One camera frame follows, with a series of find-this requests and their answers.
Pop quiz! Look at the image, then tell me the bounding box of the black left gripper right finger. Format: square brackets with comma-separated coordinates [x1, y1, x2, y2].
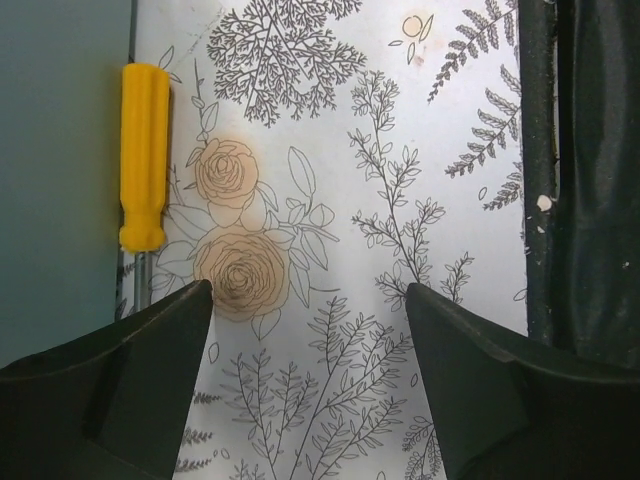
[406, 283, 639, 479]

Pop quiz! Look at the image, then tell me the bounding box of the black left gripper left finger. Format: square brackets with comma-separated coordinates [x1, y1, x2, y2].
[1, 280, 213, 479]

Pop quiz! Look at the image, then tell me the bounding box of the orange yellow screwdriver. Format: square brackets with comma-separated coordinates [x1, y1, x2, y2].
[119, 63, 170, 312]

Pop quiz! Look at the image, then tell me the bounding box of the teal drawer box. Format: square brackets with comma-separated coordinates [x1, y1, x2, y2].
[1, 1, 133, 364]

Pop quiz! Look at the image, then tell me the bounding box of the floral table mat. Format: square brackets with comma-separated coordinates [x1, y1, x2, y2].
[134, 1, 527, 479]

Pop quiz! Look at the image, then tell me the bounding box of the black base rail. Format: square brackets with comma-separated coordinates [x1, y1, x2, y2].
[519, 1, 639, 368]

